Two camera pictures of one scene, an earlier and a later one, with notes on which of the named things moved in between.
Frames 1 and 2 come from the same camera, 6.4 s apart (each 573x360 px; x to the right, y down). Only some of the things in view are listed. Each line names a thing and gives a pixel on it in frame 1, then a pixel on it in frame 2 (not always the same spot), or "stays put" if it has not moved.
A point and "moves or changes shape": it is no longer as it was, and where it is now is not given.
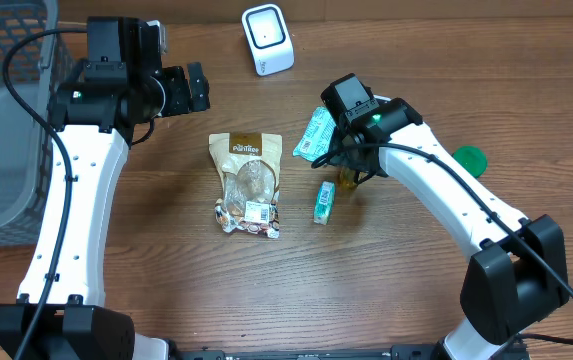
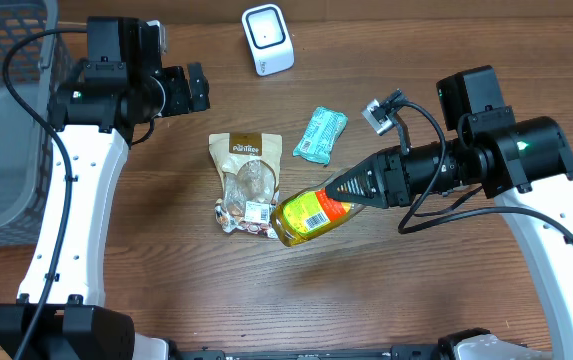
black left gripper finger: (199, 87) stays put
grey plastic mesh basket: (9, 147) stays put
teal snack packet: (317, 137) stays put
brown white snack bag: (250, 167) stays put
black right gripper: (345, 151) to (392, 179)
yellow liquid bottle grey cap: (347, 178) moves or changes shape
